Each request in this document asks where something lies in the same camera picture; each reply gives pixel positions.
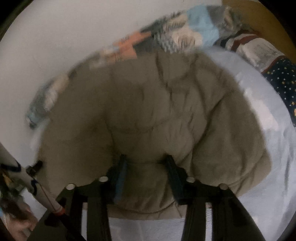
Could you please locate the olive green puffer jacket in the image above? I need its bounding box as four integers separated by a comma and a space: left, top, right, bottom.
38, 51, 271, 219

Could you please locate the navy star print pillow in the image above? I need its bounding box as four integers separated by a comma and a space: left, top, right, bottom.
263, 57, 296, 127

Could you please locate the patchwork cartoon print quilt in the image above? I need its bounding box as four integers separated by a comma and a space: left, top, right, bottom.
26, 5, 250, 130

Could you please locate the wooden headboard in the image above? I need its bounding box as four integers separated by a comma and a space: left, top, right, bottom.
222, 0, 295, 62

